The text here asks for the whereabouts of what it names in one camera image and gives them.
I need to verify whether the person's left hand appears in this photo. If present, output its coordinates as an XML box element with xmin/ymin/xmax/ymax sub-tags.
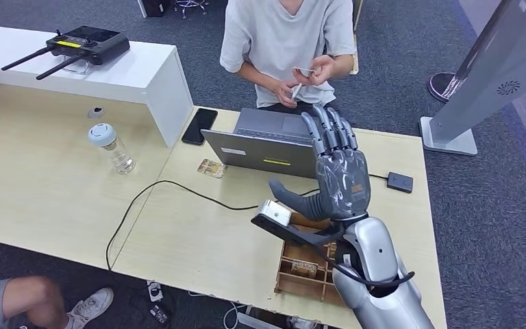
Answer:
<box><xmin>300</xmin><ymin>55</ymin><xmax>336</xmax><ymax>87</ymax></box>

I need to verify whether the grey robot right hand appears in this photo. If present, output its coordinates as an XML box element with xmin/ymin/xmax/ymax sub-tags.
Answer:
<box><xmin>268</xmin><ymin>103</ymin><xmax>372</xmax><ymax>223</ymax></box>

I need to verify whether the person's right hand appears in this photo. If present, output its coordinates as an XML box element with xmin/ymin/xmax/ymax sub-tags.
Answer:
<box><xmin>273</xmin><ymin>80</ymin><xmax>304</xmax><ymax>109</ymax></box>

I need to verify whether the person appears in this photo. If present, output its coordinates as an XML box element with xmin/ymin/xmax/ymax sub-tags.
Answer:
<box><xmin>219</xmin><ymin>0</ymin><xmax>357</xmax><ymax>115</ymax></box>
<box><xmin>0</xmin><ymin>276</ymin><xmax>115</xmax><ymax>329</ymax></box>

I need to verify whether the key card with HOTEL print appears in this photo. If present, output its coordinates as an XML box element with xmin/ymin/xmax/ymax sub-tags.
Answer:
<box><xmin>290</xmin><ymin>259</ymin><xmax>318</xmax><ymax>279</ymax></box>

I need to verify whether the wooden card organizer tray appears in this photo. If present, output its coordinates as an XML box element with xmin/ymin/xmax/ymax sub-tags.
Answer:
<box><xmin>274</xmin><ymin>212</ymin><xmax>349</xmax><ymax>308</ymax></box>

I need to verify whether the autumn picture key card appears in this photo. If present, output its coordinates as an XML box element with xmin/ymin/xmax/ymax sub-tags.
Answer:
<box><xmin>197</xmin><ymin>158</ymin><xmax>229</xmax><ymax>180</ymax></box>

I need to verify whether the yellow floor tape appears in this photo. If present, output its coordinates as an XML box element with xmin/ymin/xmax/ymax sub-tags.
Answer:
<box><xmin>349</xmin><ymin>0</ymin><xmax>364</xmax><ymax>76</ymax></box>

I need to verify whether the small black box device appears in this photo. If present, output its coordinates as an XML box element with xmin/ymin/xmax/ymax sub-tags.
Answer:
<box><xmin>386</xmin><ymin>171</ymin><xmax>414</xmax><ymax>195</ymax></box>

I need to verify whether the grey laptop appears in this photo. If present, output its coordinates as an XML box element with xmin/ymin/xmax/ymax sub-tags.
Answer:
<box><xmin>200</xmin><ymin>107</ymin><xmax>324</xmax><ymax>180</ymax></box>

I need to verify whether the black smartphone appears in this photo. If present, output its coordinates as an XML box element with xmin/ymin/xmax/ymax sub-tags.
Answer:
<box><xmin>181</xmin><ymin>108</ymin><xmax>219</xmax><ymax>146</ymax></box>

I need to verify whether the round chrome base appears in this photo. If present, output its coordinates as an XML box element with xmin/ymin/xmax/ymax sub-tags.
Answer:
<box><xmin>427</xmin><ymin>72</ymin><xmax>457</xmax><ymax>103</ymax></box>

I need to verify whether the chrome stool base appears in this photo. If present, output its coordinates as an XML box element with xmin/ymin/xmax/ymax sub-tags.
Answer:
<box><xmin>173</xmin><ymin>0</ymin><xmax>210</xmax><ymax>21</ymax></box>

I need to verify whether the white raised counter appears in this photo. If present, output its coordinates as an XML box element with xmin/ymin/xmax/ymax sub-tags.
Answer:
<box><xmin>0</xmin><ymin>23</ymin><xmax>195</xmax><ymax>149</ymax></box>

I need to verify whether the black cabinet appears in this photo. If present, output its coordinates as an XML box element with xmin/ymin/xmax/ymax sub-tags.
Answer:
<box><xmin>141</xmin><ymin>0</ymin><xmax>172</xmax><ymax>19</ymax></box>

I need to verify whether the grey kiosk display stand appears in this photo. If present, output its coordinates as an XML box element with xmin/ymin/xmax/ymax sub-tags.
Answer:
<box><xmin>418</xmin><ymin>0</ymin><xmax>526</xmax><ymax>157</ymax></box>

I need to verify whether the clear bottle pale blue cap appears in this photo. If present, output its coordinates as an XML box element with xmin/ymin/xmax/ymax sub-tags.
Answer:
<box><xmin>87</xmin><ymin>122</ymin><xmax>137</xmax><ymax>175</ymax></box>

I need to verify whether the black remote controller with antennas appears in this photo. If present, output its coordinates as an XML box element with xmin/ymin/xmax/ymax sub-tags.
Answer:
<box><xmin>0</xmin><ymin>25</ymin><xmax>131</xmax><ymax>82</ymax></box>

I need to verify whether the clear plastic stand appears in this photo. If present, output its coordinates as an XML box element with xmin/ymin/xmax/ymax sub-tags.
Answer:
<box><xmin>62</xmin><ymin>56</ymin><xmax>92</xmax><ymax>76</ymax></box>

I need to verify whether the white power strip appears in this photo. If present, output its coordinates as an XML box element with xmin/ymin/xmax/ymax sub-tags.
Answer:
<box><xmin>146</xmin><ymin>280</ymin><xmax>164</xmax><ymax>304</ymax></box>

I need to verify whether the white shoe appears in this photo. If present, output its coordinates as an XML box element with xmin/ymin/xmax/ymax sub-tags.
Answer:
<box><xmin>65</xmin><ymin>287</ymin><xmax>115</xmax><ymax>329</ymax></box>

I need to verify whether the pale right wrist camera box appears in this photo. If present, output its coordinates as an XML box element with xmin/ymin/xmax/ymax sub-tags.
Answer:
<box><xmin>257</xmin><ymin>199</ymin><xmax>292</xmax><ymax>228</ymax></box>

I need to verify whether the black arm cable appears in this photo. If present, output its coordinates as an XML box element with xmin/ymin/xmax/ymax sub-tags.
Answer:
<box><xmin>315</xmin><ymin>244</ymin><xmax>416</xmax><ymax>289</ymax></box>

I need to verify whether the long black cable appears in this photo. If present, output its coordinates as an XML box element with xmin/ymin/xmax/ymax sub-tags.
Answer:
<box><xmin>105</xmin><ymin>180</ymin><xmax>321</xmax><ymax>271</ymax></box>

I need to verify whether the white cable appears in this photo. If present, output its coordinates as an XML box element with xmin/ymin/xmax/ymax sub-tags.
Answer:
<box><xmin>188</xmin><ymin>290</ymin><xmax>246</xmax><ymax>329</ymax></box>

